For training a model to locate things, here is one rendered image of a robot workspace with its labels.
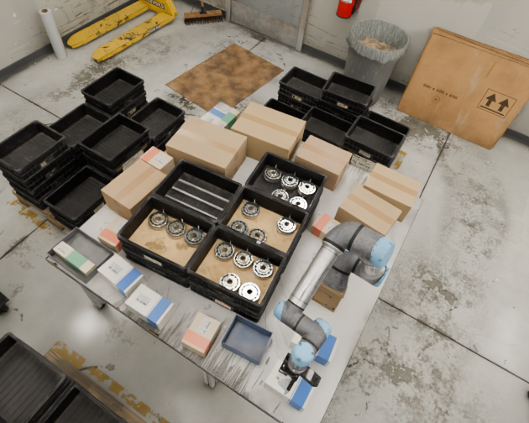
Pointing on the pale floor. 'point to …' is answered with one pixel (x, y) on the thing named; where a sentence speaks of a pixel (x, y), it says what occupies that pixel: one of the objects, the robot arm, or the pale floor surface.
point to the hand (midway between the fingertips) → (294, 378)
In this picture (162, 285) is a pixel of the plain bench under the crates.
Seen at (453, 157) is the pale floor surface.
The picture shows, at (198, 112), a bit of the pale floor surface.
